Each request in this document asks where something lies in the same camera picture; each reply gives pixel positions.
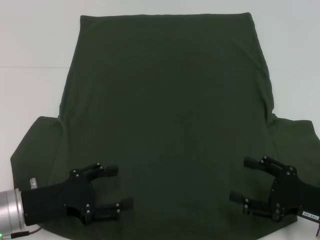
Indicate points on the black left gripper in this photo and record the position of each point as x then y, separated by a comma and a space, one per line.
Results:
62, 197

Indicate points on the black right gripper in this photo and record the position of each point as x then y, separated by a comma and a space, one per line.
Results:
290, 195

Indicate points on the dark green t-shirt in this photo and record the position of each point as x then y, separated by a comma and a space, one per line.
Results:
162, 87

